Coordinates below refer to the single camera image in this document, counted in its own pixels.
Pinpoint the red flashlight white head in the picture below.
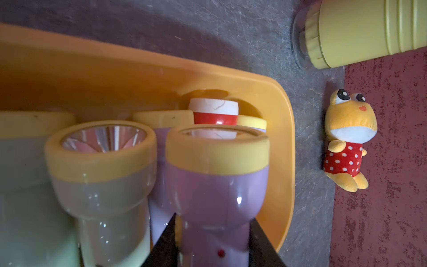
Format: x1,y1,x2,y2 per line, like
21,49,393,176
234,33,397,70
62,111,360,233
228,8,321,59
189,98,239,140

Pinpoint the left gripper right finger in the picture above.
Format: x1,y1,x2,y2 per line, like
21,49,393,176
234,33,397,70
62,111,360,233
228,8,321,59
249,219,286,267

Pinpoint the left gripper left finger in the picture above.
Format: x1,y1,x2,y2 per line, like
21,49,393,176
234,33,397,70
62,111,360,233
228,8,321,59
141,214,178,267

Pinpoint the yellow plastic storage box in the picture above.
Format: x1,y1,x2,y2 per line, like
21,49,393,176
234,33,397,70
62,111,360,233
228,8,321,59
1,24,295,250

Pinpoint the purple flashlight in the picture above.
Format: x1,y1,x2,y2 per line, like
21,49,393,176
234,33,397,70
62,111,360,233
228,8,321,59
165,124,270,267
132,110,194,245
237,115,267,132

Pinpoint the yellow pen cup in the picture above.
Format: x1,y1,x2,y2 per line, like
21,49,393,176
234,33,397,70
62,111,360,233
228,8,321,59
291,0,427,71

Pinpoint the yellow plush toy red dress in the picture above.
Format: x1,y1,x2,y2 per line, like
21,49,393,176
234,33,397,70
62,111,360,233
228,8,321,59
322,89,378,192

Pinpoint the green flashlight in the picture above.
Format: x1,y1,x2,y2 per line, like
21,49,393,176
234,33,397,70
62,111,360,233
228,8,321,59
1,111,81,267
44,120,157,267

